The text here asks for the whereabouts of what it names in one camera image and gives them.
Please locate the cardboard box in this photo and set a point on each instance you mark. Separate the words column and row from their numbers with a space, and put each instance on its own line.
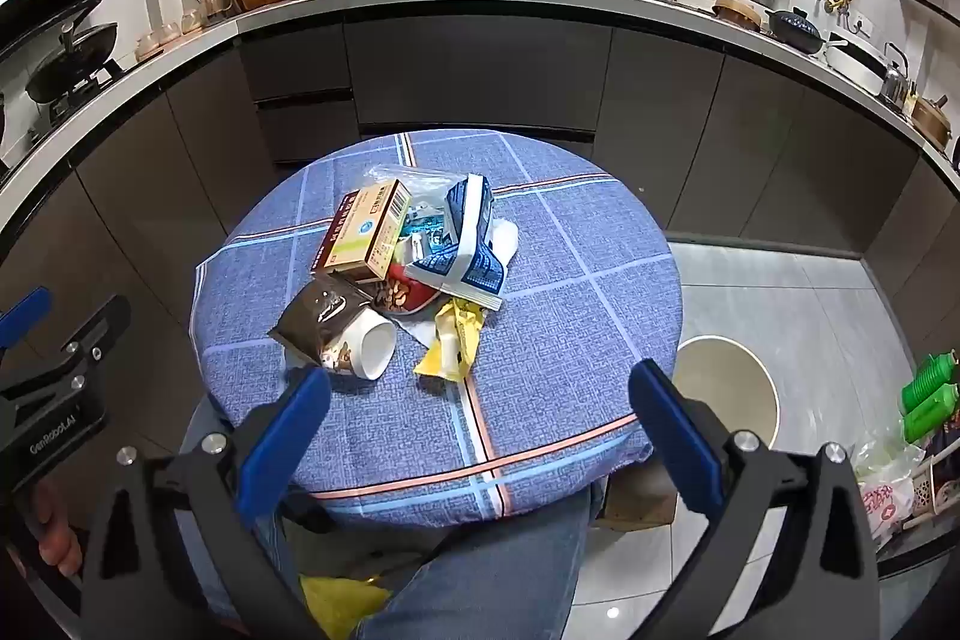
column 637, row 501

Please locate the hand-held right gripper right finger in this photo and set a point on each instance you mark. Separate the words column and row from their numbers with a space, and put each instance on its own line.
column 675, row 445

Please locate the steel kettle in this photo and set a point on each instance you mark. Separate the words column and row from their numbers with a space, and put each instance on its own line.
column 896, row 79

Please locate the dark base cabinets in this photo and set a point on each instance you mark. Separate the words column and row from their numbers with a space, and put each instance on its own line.
column 480, row 70

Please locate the beige round bin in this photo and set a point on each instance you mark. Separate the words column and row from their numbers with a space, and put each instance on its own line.
column 739, row 377

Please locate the glass teapot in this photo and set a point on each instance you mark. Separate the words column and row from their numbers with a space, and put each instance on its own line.
column 216, row 3

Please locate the person's left hand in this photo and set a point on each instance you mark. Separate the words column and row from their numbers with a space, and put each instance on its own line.
column 56, row 535

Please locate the teal foil packet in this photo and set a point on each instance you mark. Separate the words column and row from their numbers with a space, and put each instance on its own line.
column 424, row 226

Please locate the bamboo steamer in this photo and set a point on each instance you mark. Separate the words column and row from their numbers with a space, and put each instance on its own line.
column 736, row 9

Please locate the person's leg in jeans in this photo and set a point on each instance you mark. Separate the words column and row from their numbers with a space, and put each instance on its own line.
column 480, row 572

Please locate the brown clay pot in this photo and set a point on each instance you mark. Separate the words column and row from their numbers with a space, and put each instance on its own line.
column 930, row 121

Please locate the black wok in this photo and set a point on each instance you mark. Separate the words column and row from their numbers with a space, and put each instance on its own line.
column 71, row 63

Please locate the translucent plastic bag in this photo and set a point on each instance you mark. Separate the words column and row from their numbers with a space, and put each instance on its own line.
column 889, row 456

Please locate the red nut snack packet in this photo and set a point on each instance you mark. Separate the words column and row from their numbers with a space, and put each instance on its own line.
column 397, row 295

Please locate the yellow green medicine box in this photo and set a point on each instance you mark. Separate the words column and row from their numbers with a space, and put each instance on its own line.
column 371, row 231

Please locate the plastic storage basket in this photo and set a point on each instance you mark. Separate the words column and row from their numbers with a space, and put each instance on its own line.
column 934, row 479

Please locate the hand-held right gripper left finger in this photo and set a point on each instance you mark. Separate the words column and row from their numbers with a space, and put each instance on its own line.
column 289, row 434

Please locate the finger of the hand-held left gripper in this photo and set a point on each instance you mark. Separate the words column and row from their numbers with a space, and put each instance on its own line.
column 90, row 340
column 22, row 314

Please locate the green bottle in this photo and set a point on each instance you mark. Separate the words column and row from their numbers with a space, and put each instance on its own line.
column 928, row 376
column 931, row 411

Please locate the blue white striped packet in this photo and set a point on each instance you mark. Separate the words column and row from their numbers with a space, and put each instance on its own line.
column 469, row 250

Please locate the yellow wrapper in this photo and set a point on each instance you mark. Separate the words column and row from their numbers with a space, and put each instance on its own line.
column 457, row 340

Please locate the white tissue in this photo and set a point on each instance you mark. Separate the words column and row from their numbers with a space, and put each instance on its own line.
column 504, row 239

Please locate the dark blue pot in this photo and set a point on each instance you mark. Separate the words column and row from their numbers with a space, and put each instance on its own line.
column 795, row 31

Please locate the yellow plastic bag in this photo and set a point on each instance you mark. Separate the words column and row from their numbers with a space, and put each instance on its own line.
column 337, row 606

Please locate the clear plastic bag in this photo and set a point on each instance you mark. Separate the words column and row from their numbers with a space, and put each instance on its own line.
column 409, row 179

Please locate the small tea cup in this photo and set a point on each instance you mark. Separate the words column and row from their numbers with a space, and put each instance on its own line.
column 150, row 45
column 191, row 22
column 170, row 34

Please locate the white pan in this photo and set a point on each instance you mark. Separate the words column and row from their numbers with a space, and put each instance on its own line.
column 855, row 64

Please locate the white bag with red print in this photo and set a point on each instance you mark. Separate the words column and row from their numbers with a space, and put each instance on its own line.
column 885, row 505

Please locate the white paper cup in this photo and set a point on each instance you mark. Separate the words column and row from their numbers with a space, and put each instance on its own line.
column 367, row 344

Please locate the brown foil packet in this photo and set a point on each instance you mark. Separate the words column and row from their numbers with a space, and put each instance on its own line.
column 315, row 317

